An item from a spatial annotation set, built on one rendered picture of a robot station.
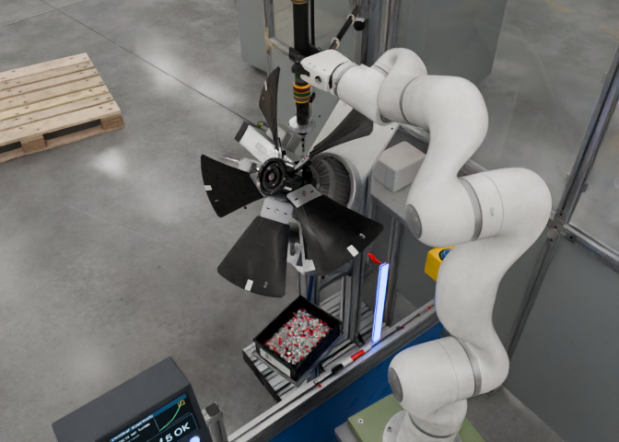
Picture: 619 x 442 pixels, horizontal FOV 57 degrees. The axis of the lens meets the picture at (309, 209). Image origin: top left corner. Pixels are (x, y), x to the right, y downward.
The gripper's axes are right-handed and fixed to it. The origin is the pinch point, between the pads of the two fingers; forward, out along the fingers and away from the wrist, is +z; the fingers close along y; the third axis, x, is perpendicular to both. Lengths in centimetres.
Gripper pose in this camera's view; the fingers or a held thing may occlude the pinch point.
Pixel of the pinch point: (302, 52)
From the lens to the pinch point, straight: 143.5
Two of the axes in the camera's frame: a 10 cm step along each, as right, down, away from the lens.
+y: 8.0, -4.1, 4.4
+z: -6.0, -5.4, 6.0
